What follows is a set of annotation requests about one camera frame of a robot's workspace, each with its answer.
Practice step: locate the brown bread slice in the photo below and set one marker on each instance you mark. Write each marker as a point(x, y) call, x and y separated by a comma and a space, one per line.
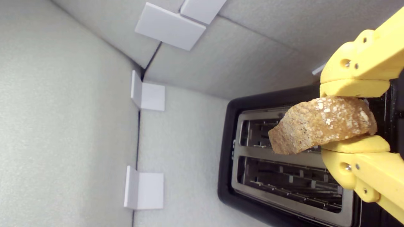
point(315, 126)

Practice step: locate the white wall clip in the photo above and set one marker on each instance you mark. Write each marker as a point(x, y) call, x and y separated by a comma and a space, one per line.
point(150, 190)
point(153, 96)
point(170, 26)
point(203, 9)

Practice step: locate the black two-slot toaster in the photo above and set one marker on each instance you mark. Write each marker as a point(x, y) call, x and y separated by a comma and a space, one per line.
point(224, 164)

